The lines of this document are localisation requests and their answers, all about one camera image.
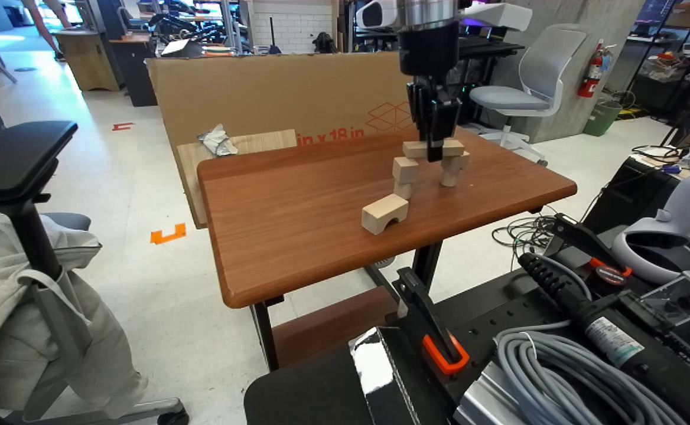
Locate black clamp with orange handle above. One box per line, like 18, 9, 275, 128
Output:
390, 267, 474, 378

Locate clear plastic box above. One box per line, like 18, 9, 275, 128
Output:
639, 267, 690, 327

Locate tangled floor cables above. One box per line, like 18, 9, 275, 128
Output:
489, 210, 568, 255

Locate orange handled small tool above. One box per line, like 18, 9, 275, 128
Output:
587, 255, 636, 287

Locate white grey office chair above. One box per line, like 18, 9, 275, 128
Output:
468, 20, 591, 151

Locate grey coiled cable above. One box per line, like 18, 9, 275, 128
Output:
491, 325, 690, 425

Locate green bin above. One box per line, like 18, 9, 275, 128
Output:
582, 91, 625, 138

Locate silver aluminium extrusion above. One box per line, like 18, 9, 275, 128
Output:
452, 365, 524, 425

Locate white VR controller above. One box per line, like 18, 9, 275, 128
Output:
611, 173, 690, 285

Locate black handheld tool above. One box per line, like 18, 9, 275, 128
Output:
516, 249, 660, 372

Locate light grey hoodie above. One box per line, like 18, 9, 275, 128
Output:
0, 201, 152, 416

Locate notched wooden pillar block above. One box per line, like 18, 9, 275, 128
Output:
390, 154, 424, 201
437, 151, 474, 192

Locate large cardboard box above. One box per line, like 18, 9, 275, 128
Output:
145, 50, 445, 173

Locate wooden cabinet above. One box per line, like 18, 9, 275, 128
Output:
51, 29, 120, 94

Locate red fire extinguisher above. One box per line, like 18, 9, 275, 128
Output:
578, 43, 606, 102

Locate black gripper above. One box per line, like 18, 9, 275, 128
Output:
398, 24, 464, 166

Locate grey office chair black armrest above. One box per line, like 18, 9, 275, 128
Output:
0, 117, 189, 425

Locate black equipment case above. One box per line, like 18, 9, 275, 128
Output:
579, 156, 683, 234

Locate crumpled clear plastic wrap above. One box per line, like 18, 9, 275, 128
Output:
196, 122, 242, 159

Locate long rectangular wooden block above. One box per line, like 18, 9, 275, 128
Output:
402, 136, 468, 163

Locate black background desk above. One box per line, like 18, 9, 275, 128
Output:
107, 33, 207, 108

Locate wooden arch block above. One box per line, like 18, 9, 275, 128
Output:
360, 192, 412, 235

